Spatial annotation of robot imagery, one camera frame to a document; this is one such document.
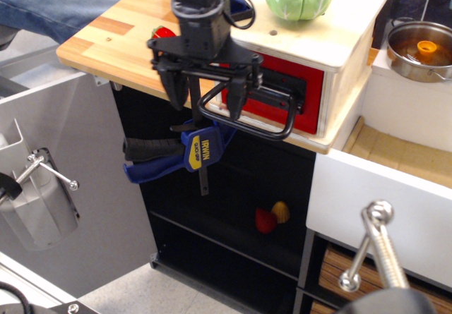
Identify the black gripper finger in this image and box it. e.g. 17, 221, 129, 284
157, 65, 189, 109
227, 76, 252, 121

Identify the white toy sink unit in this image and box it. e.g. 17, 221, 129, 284
306, 49, 451, 290

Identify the stainless steel pot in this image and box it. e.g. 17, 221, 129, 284
386, 20, 451, 83

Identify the light wooden box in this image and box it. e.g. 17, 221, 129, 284
231, 0, 386, 145

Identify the silver clamp screw left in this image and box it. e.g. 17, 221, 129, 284
13, 153, 80, 191

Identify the red drawer with black handle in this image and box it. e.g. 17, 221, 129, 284
196, 51, 325, 142

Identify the grey cabinet door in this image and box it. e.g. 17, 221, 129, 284
1, 73, 155, 296

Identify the person leg in jeans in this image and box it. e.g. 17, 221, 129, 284
1, 0, 120, 44

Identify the yellow toy lemon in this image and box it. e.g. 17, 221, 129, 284
271, 201, 290, 224

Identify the orange toy in pot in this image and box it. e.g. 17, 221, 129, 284
417, 40, 437, 57

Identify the red toy strawberry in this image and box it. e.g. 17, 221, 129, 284
255, 208, 278, 234

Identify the blue Irwin bar clamp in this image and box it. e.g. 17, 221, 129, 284
122, 0, 254, 197

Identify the black shelf cabinet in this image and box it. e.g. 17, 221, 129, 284
112, 80, 317, 314

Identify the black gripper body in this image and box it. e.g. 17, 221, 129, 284
148, 36, 263, 90

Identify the silver clamp screw right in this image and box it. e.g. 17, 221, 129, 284
338, 200, 410, 293

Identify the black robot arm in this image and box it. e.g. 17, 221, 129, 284
148, 0, 263, 121

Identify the red toy pepper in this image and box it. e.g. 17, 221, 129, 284
151, 25, 177, 39

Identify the black cable bottom left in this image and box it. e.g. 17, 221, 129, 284
0, 281, 35, 314

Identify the silver clamp screw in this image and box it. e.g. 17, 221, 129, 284
13, 153, 80, 191
338, 200, 410, 293

